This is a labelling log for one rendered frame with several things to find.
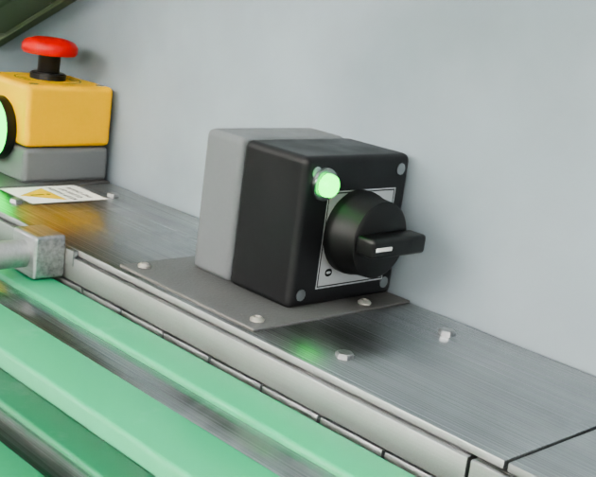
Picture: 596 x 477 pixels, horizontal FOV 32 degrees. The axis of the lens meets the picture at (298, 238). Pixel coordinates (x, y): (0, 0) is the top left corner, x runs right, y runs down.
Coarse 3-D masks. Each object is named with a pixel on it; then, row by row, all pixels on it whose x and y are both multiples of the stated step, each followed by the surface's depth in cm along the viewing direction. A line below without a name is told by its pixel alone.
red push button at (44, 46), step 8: (24, 40) 75; (32, 40) 75; (40, 40) 75; (48, 40) 75; (56, 40) 75; (64, 40) 76; (24, 48) 75; (32, 48) 74; (40, 48) 74; (48, 48) 74; (56, 48) 74; (64, 48) 75; (72, 48) 75; (40, 56) 76; (48, 56) 75; (56, 56) 75; (64, 56) 75; (72, 56) 76; (40, 64) 76; (48, 64) 76; (56, 64) 76; (48, 72) 76; (56, 72) 76
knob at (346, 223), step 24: (360, 192) 54; (336, 216) 53; (360, 216) 52; (384, 216) 53; (336, 240) 53; (360, 240) 52; (384, 240) 52; (408, 240) 53; (336, 264) 54; (360, 264) 53; (384, 264) 54
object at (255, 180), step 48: (240, 144) 55; (288, 144) 55; (336, 144) 57; (240, 192) 56; (288, 192) 53; (384, 192) 56; (240, 240) 56; (288, 240) 53; (288, 288) 53; (336, 288) 55; (384, 288) 58
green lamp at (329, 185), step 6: (330, 174) 52; (324, 180) 52; (330, 180) 52; (336, 180) 52; (324, 186) 52; (330, 186) 52; (336, 186) 52; (324, 192) 52; (330, 192) 52; (336, 192) 52
